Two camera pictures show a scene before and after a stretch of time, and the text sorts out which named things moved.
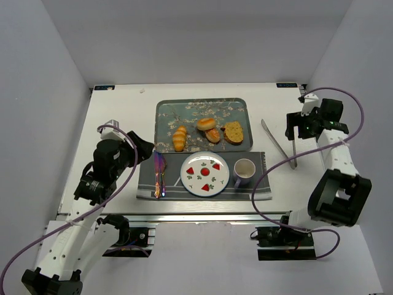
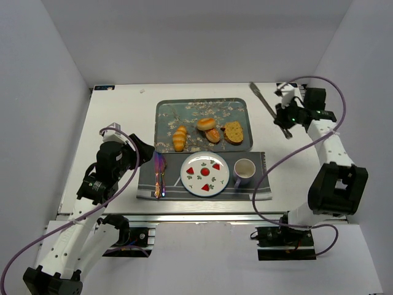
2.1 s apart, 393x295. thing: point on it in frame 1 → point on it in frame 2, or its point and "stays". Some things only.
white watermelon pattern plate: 205,174 stays
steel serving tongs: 293,163 → 287,133
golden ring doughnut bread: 206,123 stays
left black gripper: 135,147 stays
